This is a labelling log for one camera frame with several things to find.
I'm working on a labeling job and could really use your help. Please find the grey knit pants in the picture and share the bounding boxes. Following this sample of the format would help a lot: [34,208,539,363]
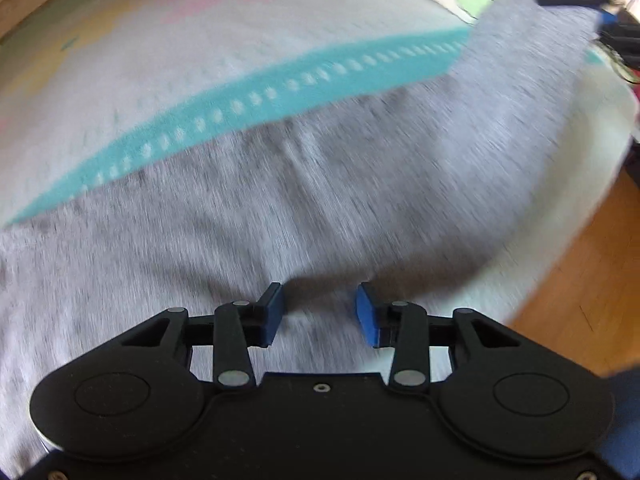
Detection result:
[1,0,599,474]

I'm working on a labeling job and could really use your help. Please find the pastel floral bed blanket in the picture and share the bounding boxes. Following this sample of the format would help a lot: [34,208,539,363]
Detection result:
[0,0,637,321]

